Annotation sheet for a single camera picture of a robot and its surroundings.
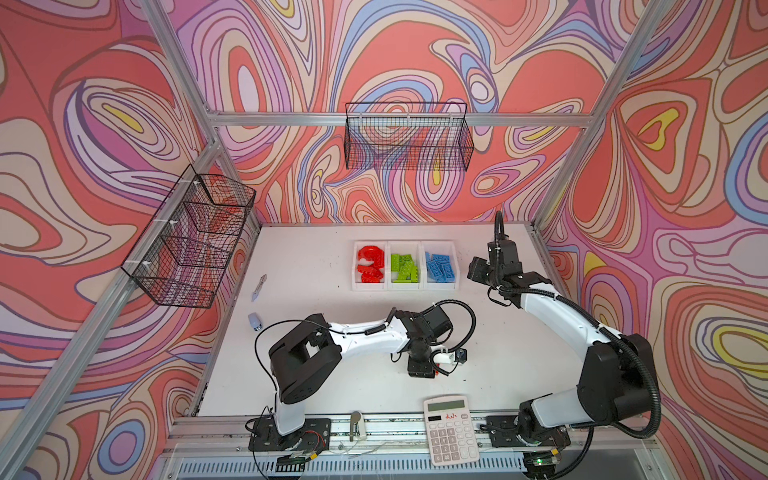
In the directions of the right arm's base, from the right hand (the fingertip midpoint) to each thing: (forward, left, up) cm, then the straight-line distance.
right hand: (482, 273), depth 89 cm
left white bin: (+7, +40, -10) cm, 41 cm away
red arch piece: (+15, +34, -7) cm, 38 cm away
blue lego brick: (+6, +11, -8) cm, 15 cm away
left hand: (-22, +16, -10) cm, 29 cm away
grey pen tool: (+4, +74, -11) cm, 75 cm away
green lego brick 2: (+12, +23, -10) cm, 28 cm away
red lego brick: (+8, +35, -9) cm, 37 cm away
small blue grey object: (-9, +70, -10) cm, 72 cm away
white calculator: (-40, +14, -11) cm, 44 cm away
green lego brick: (+6, +22, -10) cm, 25 cm away
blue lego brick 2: (+14, +10, -11) cm, 21 cm away
